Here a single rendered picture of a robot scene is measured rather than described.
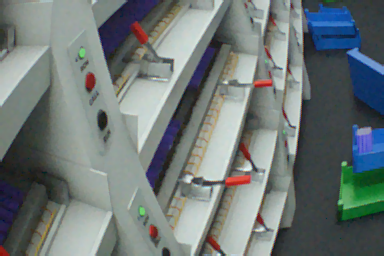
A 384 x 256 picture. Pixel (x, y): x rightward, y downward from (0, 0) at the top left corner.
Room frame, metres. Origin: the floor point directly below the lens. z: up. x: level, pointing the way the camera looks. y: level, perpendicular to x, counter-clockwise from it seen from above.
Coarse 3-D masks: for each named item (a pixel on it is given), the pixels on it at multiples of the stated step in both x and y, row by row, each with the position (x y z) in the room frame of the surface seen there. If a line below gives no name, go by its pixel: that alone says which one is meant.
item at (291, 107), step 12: (288, 60) 1.71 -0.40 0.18; (300, 60) 1.71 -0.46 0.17; (288, 72) 1.66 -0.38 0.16; (300, 72) 1.66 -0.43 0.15; (288, 84) 1.56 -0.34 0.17; (300, 84) 1.58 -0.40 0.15; (288, 96) 1.50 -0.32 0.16; (300, 96) 1.50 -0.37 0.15; (288, 108) 1.43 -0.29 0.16; (300, 108) 1.44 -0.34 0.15; (288, 120) 1.31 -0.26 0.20; (288, 132) 1.30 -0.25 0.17
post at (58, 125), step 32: (0, 0) 0.45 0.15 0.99; (32, 0) 0.43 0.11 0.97; (64, 0) 0.47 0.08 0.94; (64, 32) 0.45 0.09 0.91; (96, 32) 0.51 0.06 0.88; (64, 64) 0.44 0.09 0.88; (96, 64) 0.49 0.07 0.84; (64, 96) 0.43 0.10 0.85; (32, 128) 0.45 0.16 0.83; (64, 128) 0.43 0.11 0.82; (96, 160) 0.44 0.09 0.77; (128, 160) 0.49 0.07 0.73; (128, 192) 0.47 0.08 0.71; (128, 224) 0.44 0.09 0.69; (160, 224) 0.50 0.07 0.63
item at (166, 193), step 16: (224, 48) 1.05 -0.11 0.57; (224, 64) 0.99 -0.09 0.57; (208, 80) 0.92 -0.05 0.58; (208, 96) 0.87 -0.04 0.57; (224, 96) 0.89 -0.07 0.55; (192, 128) 0.79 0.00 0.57; (192, 144) 0.75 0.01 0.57; (176, 160) 0.71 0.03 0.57; (176, 176) 0.68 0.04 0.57; (160, 192) 0.65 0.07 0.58
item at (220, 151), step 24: (216, 48) 1.08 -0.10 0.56; (240, 48) 1.08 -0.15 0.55; (240, 72) 0.99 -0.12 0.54; (192, 96) 0.91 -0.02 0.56; (216, 120) 0.84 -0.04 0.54; (240, 120) 0.84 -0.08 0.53; (216, 144) 0.78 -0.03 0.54; (192, 168) 0.73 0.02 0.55; (216, 168) 0.72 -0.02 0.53; (216, 192) 0.67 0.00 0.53; (192, 216) 0.62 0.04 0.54; (192, 240) 0.57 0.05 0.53
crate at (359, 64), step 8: (352, 56) 1.58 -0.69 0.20; (360, 56) 1.56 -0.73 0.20; (352, 64) 1.59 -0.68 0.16; (360, 64) 1.53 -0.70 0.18; (368, 64) 1.48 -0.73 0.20; (376, 64) 1.46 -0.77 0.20; (352, 72) 1.61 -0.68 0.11; (360, 72) 1.54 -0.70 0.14; (368, 72) 1.48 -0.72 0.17; (376, 72) 1.42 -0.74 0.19; (352, 80) 1.62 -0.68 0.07; (360, 80) 1.55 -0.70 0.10; (368, 80) 1.49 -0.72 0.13; (376, 80) 1.43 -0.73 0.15; (360, 88) 1.56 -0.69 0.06; (368, 88) 1.50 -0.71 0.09; (376, 88) 1.43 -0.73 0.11; (360, 96) 1.57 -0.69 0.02; (368, 96) 1.51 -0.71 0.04; (376, 96) 1.44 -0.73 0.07; (368, 104) 1.51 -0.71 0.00; (376, 104) 1.45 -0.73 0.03
